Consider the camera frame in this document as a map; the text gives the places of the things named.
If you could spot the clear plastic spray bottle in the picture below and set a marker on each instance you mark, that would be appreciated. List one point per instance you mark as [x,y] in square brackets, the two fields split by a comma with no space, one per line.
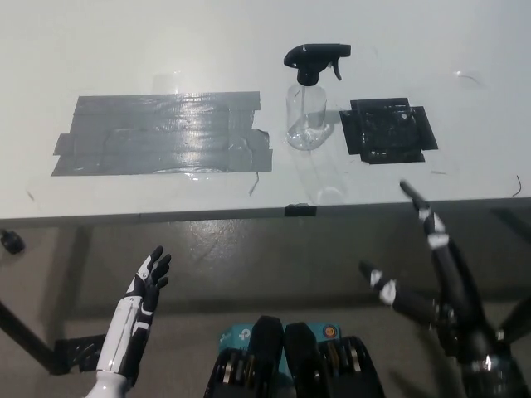
[307,108]

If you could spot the white and black left hand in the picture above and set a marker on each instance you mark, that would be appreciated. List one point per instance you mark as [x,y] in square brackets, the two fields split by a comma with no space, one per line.
[143,290]

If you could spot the grey duct tape patch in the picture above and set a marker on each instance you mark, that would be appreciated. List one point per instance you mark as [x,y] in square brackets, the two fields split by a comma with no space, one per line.
[145,137]

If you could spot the black tape patch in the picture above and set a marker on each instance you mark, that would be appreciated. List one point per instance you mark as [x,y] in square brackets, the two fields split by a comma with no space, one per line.
[386,132]

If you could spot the black and white right hand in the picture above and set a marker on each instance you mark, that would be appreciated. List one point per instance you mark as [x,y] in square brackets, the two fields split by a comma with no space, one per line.
[456,290]

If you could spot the black robot torso blocks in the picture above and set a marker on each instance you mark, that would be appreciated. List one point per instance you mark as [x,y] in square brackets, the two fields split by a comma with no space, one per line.
[269,340]

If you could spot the thin grey tape strand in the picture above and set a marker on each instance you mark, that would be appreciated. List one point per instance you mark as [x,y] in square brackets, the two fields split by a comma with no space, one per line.
[254,184]

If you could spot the teal TP-Link box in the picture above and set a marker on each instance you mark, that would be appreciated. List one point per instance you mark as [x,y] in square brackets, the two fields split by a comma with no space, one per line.
[236,333]

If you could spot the black caster wheel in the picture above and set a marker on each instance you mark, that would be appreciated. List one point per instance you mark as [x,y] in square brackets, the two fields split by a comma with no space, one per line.
[11,241]

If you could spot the black spray trigger lid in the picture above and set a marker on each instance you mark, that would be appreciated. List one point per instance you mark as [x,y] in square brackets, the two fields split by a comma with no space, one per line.
[311,54]

